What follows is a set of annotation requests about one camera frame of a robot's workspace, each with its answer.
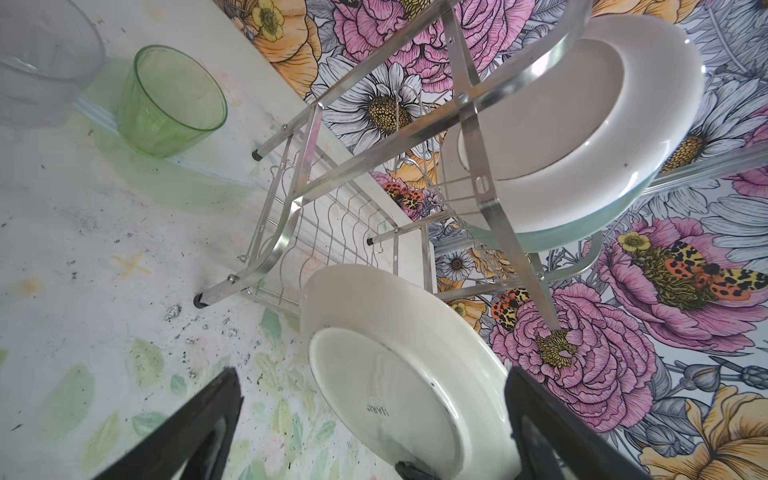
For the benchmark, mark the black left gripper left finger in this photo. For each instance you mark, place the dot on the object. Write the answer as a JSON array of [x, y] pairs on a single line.
[[194, 442]]

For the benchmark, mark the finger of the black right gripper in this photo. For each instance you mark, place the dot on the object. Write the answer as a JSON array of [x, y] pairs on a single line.
[[409, 471]]

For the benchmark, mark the cream floral plate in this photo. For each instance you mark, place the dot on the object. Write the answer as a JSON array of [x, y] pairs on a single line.
[[409, 378]]

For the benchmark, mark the white plate red pattern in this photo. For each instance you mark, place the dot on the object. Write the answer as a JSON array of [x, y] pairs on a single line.
[[626, 93]]

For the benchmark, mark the pale green plate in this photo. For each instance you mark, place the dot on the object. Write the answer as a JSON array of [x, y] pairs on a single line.
[[550, 211]]

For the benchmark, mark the clear plastic tumbler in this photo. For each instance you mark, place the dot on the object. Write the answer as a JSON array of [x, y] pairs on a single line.
[[50, 53]]

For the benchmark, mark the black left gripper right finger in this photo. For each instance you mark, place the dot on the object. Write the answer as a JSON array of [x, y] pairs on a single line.
[[552, 442]]

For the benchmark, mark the green plastic tumbler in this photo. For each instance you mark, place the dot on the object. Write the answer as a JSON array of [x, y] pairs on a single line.
[[169, 103]]

